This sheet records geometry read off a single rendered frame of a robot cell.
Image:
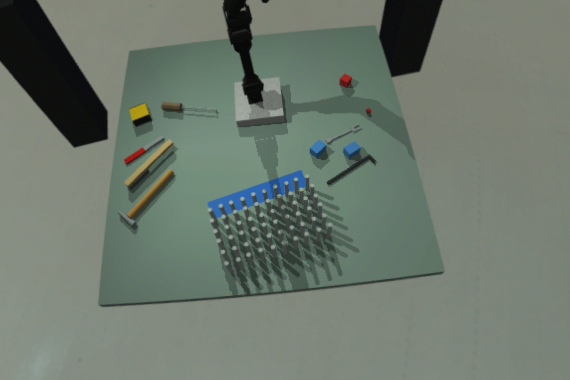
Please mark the blue block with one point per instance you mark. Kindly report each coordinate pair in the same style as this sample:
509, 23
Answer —
318, 148
352, 149

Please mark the red cube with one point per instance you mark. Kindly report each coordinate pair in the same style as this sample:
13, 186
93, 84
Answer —
345, 80

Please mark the blue tape strip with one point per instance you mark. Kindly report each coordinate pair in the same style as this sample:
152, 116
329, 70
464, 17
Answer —
235, 197

